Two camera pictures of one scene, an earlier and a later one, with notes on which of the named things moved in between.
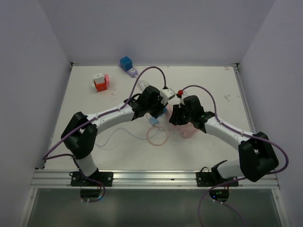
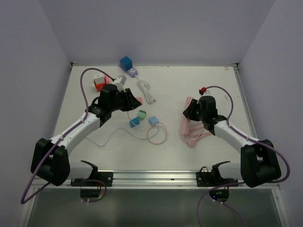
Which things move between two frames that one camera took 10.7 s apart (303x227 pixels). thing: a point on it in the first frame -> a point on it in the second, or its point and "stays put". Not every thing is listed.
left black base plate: [105, 178] stays put
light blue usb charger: [154, 121] stays put
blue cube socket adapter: [126, 63] stays put
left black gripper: [160, 110] -> [131, 101]
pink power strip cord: [186, 130] -> [197, 134]
